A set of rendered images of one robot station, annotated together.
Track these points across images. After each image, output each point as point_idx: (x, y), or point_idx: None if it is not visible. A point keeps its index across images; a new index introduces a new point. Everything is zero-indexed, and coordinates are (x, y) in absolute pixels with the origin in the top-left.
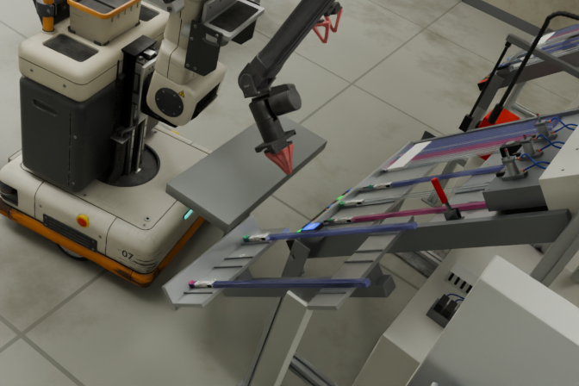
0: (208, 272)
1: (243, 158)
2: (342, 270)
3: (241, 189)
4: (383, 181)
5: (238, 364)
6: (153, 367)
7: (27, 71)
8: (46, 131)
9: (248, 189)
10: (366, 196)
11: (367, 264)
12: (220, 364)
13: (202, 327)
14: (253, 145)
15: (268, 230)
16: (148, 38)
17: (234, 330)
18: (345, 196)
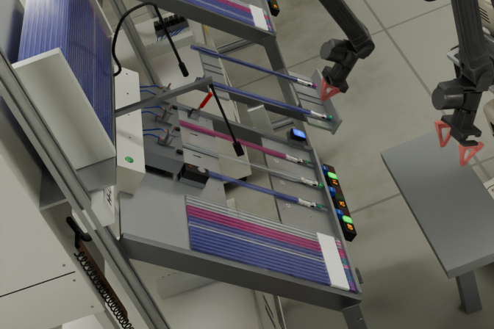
0: (319, 95)
1: (450, 185)
2: (216, 63)
3: (412, 171)
4: (317, 219)
5: (375, 280)
6: (406, 228)
7: None
8: None
9: (410, 175)
10: (312, 197)
11: (205, 62)
12: (382, 269)
13: (423, 269)
14: (467, 200)
15: (323, 125)
16: None
17: (406, 291)
18: (326, 189)
